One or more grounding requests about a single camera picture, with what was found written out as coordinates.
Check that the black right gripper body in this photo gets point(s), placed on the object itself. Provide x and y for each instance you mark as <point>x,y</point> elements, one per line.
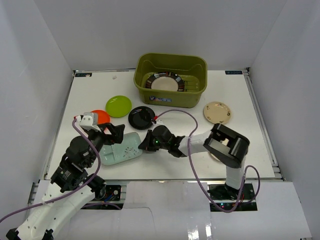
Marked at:
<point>157,144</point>

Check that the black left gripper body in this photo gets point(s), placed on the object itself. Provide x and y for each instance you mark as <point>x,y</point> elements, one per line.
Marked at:
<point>110,130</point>

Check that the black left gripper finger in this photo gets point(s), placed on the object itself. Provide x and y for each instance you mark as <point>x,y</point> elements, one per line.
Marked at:
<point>117,133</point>
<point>106,126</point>

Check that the orange plate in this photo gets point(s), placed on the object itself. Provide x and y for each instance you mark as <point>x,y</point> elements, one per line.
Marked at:
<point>99,117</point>

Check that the pale green rectangular dish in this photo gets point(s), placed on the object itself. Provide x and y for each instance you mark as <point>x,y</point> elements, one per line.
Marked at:
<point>121,152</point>

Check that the small black plate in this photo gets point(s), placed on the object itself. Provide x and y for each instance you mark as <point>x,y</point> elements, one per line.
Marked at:
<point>141,118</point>

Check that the black rimmed cream plate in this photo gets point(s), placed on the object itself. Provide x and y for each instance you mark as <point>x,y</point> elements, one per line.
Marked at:
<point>165,81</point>

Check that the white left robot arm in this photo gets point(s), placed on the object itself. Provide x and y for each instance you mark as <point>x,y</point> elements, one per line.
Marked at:
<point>70,187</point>

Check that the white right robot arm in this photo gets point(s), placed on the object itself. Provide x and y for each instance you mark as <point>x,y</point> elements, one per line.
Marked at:
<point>228,146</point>

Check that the olive green plastic bin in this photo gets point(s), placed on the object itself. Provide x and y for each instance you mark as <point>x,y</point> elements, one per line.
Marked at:
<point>192,69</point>

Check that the lime green plate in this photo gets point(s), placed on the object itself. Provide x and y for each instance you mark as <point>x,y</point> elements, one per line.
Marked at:
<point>118,106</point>

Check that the cream plate with black mark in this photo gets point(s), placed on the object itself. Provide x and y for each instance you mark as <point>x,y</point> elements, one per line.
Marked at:
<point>214,157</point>

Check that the cream floral plate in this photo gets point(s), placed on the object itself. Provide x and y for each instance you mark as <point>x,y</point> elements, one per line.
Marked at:
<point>217,112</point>

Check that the left corner label sticker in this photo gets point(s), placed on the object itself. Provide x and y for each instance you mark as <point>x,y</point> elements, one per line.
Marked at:
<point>83,74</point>

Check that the corner label sticker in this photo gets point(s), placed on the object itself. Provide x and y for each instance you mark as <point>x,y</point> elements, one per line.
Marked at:
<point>233,72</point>
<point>83,74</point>

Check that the right corner label sticker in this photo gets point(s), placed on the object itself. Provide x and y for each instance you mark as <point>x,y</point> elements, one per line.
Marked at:
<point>233,72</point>

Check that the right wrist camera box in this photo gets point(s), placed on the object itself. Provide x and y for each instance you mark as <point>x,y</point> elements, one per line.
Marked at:
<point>157,122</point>

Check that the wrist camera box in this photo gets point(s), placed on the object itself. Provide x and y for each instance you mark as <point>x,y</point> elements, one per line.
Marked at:
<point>88,121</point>
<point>157,122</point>

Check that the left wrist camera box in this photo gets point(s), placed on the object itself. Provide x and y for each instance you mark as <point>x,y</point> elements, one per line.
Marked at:
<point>88,121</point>

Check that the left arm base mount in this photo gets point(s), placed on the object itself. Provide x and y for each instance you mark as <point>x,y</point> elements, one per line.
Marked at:
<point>110,193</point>

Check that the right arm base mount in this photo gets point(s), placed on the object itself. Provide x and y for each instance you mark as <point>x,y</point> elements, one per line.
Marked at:
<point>226,199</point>

